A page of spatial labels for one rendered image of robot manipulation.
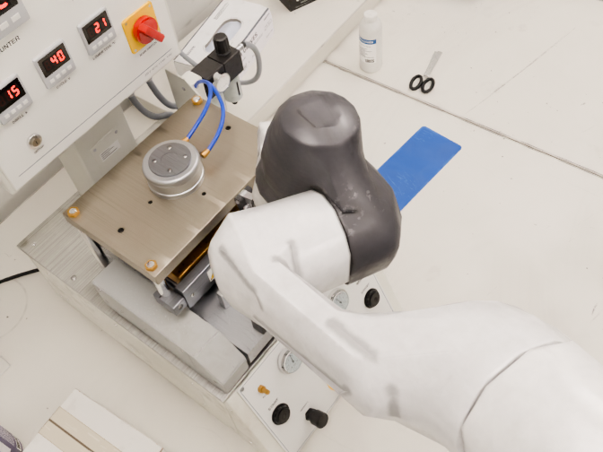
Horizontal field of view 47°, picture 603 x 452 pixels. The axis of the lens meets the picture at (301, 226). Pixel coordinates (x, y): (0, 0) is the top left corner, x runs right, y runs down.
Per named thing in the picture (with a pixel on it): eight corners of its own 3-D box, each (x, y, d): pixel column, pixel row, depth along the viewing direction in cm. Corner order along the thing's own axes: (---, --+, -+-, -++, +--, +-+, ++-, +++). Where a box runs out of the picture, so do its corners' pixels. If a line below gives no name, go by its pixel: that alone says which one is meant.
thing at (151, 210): (56, 230, 104) (20, 175, 93) (195, 104, 117) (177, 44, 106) (171, 311, 94) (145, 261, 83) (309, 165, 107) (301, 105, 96)
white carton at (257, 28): (179, 85, 152) (171, 59, 146) (230, 21, 164) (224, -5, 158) (227, 99, 149) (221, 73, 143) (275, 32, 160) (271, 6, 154)
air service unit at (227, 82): (189, 132, 119) (169, 67, 107) (243, 82, 125) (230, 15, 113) (212, 144, 117) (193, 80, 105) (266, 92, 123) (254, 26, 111)
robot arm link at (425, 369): (598, 317, 45) (362, 146, 69) (348, 432, 39) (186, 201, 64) (580, 431, 51) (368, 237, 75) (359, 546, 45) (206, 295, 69)
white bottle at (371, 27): (370, 55, 159) (369, 3, 147) (386, 65, 157) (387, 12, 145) (354, 66, 157) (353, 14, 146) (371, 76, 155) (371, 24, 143)
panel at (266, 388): (291, 459, 107) (235, 390, 97) (397, 317, 120) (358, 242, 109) (300, 465, 106) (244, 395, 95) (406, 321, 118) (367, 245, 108)
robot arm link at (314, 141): (310, 308, 68) (397, 274, 72) (342, 264, 56) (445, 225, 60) (241, 154, 74) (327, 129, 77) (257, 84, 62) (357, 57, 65)
